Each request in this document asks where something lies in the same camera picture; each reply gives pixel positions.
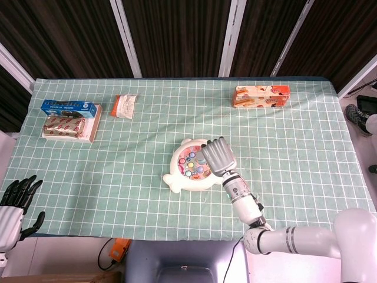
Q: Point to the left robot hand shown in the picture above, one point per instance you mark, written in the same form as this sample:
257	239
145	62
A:
9	221

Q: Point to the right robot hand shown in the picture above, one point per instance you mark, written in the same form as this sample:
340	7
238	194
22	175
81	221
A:
219	156

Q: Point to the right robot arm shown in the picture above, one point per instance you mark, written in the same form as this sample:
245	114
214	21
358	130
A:
294	240

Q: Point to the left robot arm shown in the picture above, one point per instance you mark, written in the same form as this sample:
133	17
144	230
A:
2	259

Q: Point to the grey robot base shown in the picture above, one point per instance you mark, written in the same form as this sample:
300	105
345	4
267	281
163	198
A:
185	259

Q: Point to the white whack-a-mole toy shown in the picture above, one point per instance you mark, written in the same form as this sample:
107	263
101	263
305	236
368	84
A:
179	184

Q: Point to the orange biscuit box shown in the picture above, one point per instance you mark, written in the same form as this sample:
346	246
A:
262	97

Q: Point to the green checked tablecloth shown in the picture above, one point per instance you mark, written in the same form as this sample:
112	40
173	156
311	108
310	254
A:
132	177

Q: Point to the orange white snack packet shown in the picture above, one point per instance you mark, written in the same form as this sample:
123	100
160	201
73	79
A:
125	107

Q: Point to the gold pack with red lips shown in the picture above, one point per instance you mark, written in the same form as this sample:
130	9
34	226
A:
62	126

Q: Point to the orange device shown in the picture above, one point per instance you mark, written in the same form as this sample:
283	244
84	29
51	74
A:
120	249

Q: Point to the blue cookie box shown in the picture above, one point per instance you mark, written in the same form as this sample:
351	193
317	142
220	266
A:
67	106

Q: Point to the grey patterned shoe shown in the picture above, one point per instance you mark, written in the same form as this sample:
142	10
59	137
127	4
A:
356	118

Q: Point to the black device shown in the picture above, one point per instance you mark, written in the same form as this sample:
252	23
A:
366	103

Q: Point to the white partition post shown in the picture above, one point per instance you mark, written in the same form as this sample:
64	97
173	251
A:
291	38
232	38
357	78
126	38
14	69

